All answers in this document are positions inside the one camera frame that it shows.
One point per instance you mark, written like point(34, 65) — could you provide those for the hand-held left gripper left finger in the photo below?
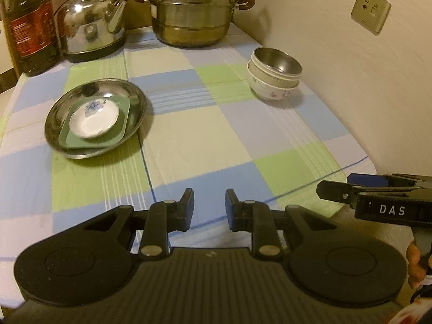
point(189, 209)

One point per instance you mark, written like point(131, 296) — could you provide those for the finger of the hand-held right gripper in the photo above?
point(362, 179)
point(332, 190)

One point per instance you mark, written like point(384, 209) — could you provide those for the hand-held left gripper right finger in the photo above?
point(231, 211)

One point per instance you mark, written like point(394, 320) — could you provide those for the green square plate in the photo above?
point(119, 131)

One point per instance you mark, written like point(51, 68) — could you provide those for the white floral ceramic bowl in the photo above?
point(266, 92)

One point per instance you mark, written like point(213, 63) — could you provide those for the small floral ceramic plate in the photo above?
point(94, 119)

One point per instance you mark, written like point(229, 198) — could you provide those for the stainless steel bowl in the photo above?
point(276, 60)

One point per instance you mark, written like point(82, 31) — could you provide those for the round stainless steel plate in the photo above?
point(81, 89)

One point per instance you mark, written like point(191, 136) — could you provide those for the person's right hand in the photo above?
point(413, 266)

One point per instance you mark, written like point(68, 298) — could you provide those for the checked tablecloth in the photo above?
point(209, 135)

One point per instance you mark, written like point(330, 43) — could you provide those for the red patterned cloth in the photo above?
point(416, 314)

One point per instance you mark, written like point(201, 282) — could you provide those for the stainless steel steamer pot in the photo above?
point(192, 17)

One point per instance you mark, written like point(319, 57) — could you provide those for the stainless steel kettle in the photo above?
point(91, 23)

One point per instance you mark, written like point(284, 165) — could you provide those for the cooking oil bottle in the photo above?
point(32, 30)

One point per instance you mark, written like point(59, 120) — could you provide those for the beige wall socket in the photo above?
point(370, 10)

